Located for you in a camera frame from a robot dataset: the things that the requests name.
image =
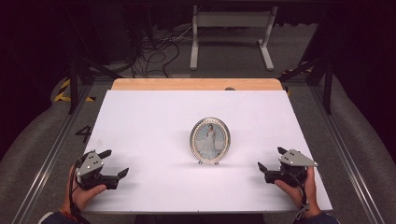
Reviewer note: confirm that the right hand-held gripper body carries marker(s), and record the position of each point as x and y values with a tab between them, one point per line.
292	168

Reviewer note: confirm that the aluminium floor rail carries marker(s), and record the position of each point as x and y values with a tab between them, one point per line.
49	161
348	161

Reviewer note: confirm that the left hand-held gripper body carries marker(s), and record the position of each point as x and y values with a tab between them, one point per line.
90	166

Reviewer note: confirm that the white board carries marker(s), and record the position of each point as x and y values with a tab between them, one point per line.
149	124

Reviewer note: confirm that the person's right hand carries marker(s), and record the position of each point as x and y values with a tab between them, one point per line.
300	196

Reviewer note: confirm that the yellow black floor tape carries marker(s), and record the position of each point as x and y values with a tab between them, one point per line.
294	70
62	93

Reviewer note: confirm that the person's left hand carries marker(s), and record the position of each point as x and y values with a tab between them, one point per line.
82	197

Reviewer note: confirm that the red wrist band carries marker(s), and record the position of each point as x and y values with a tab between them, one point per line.
67	214

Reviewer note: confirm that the black metal stand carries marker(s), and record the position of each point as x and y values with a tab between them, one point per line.
73	84
328	90

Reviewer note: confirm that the oval silver photo frame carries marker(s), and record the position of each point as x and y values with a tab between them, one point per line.
210	141

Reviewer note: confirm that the white metal stand frame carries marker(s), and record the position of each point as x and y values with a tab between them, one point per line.
232	19

